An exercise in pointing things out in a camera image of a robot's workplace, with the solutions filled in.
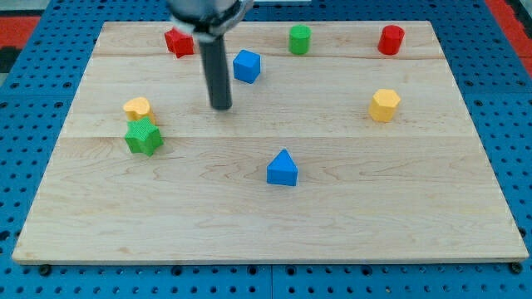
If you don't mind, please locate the light wooden board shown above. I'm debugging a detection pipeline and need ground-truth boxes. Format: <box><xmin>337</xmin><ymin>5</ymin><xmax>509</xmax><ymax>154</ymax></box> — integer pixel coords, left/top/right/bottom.
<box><xmin>12</xmin><ymin>21</ymin><xmax>529</xmax><ymax>265</ymax></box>

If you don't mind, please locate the green cylinder block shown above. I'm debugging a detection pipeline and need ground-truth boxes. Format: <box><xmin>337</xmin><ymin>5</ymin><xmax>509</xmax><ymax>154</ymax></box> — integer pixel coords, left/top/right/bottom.
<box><xmin>288</xmin><ymin>24</ymin><xmax>312</xmax><ymax>55</ymax></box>

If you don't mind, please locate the red star block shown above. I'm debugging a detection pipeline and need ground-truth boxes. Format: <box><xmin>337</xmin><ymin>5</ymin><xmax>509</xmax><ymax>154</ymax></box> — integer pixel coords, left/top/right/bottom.
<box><xmin>164</xmin><ymin>28</ymin><xmax>195</xmax><ymax>58</ymax></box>

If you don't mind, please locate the red cylinder block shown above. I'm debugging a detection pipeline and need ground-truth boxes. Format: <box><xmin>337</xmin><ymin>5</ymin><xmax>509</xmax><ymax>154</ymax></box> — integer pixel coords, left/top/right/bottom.
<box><xmin>377</xmin><ymin>25</ymin><xmax>405</xmax><ymax>56</ymax></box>

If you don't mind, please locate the blue triangle block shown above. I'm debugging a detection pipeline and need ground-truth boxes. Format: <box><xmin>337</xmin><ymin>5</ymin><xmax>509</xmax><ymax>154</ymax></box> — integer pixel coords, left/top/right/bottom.
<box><xmin>267</xmin><ymin>149</ymin><xmax>298</xmax><ymax>186</ymax></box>

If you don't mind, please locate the yellow heart block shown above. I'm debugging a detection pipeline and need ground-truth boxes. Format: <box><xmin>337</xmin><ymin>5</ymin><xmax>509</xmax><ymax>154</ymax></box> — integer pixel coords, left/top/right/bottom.
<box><xmin>122</xmin><ymin>97</ymin><xmax>156</xmax><ymax>125</ymax></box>

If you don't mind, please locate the green star block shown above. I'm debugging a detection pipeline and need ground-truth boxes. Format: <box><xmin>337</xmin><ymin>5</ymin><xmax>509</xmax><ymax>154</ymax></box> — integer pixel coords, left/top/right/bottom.
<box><xmin>125</xmin><ymin>116</ymin><xmax>164</xmax><ymax>156</ymax></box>

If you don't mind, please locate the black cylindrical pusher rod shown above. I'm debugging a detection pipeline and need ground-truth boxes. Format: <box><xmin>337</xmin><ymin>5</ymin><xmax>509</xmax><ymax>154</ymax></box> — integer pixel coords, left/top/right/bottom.
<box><xmin>199</xmin><ymin>36</ymin><xmax>232</xmax><ymax>110</ymax></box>

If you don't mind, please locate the yellow hexagon block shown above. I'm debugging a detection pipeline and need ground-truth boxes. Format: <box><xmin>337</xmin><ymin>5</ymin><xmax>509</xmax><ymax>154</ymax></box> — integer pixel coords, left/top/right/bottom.
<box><xmin>368</xmin><ymin>89</ymin><xmax>401</xmax><ymax>123</ymax></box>

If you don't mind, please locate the grey robot arm end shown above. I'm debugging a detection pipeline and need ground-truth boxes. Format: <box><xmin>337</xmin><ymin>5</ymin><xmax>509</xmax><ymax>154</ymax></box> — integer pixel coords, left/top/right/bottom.
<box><xmin>167</xmin><ymin>0</ymin><xmax>254</xmax><ymax>42</ymax></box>

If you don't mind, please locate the blue cube block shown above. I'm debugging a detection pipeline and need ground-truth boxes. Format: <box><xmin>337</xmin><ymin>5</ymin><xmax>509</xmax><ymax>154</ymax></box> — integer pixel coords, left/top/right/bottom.
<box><xmin>233</xmin><ymin>49</ymin><xmax>261</xmax><ymax>84</ymax></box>

